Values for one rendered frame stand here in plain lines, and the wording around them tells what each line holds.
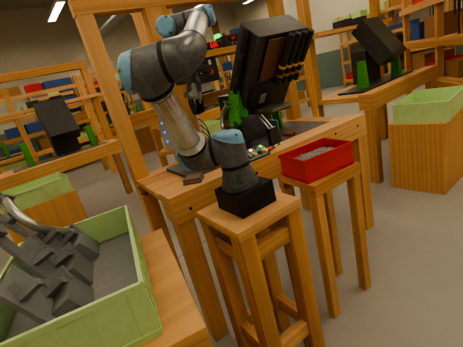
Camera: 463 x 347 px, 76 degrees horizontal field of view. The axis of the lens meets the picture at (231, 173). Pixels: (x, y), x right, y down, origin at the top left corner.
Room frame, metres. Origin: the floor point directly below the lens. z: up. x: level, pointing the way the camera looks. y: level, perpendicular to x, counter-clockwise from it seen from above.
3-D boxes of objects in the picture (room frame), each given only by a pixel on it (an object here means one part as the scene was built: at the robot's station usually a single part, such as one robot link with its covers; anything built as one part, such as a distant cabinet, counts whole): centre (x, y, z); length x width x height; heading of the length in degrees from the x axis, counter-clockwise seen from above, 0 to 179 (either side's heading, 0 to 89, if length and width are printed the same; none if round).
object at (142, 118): (2.29, 0.00, 1.23); 1.30 x 0.05 x 0.09; 119
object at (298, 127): (1.97, -0.18, 0.89); 1.10 x 0.42 x 0.02; 119
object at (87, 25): (2.23, -0.03, 1.36); 1.49 x 0.09 x 0.97; 119
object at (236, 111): (1.88, -0.14, 1.17); 0.13 x 0.12 x 0.20; 119
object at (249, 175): (1.14, -0.02, 0.99); 0.15 x 0.15 x 0.10
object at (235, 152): (1.14, -0.01, 1.11); 0.13 x 0.12 x 0.14; 80
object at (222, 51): (2.19, -0.05, 1.52); 0.90 x 0.25 x 0.04; 119
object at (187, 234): (1.97, -0.18, 0.44); 1.49 x 0.70 x 0.88; 119
